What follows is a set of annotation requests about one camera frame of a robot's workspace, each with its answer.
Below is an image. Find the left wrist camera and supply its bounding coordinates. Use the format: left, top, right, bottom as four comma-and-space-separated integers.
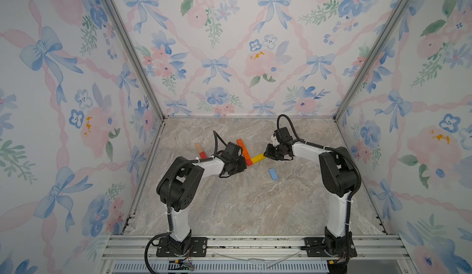
221, 142, 242, 160

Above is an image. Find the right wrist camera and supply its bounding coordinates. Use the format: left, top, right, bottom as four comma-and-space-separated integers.
272, 127, 293, 146

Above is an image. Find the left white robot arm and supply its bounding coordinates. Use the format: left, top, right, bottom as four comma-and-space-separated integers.
156, 154, 247, 248

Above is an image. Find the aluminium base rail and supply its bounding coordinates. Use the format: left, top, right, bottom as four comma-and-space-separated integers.
96, 235, 418, 274

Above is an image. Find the light blue block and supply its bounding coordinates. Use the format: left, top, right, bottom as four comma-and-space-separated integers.
269, 168, 279, 181

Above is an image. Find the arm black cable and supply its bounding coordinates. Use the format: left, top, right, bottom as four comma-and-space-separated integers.
143, 130, 229, 274
276, 114, 363, 238

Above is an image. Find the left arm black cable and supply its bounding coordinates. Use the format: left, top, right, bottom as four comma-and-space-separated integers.
143, 130, 229, 274

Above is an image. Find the aluminium corner post left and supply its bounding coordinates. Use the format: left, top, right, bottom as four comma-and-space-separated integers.
101, 0, 165, 122

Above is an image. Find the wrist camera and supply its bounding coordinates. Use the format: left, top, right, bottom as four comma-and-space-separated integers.
272, 127, 293, 146
221, 142, 242, 160

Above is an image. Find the aluminium corner post right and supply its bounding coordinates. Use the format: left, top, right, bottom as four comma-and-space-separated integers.
333, 0, 412, 123

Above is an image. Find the aluminium corner post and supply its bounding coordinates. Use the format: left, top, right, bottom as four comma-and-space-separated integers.
333, 0, 412, 123
101, 0, 165, 122

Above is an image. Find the orange long block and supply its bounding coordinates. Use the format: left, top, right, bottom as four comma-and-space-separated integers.
242, 146, 251, 160

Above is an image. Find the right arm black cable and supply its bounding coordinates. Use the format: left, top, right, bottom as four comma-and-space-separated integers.
276, 114, 363, 238

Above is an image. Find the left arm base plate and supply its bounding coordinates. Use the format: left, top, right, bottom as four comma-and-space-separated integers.
156, 237, 208, 258

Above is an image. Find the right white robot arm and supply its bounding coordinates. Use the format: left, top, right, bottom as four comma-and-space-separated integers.
264, 141, 361, 258

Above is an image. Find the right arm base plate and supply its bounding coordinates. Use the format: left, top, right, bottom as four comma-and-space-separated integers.
300, 237, 347, 259

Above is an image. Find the yellow long block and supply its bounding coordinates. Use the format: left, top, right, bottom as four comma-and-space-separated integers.
251, 154, 266, 164

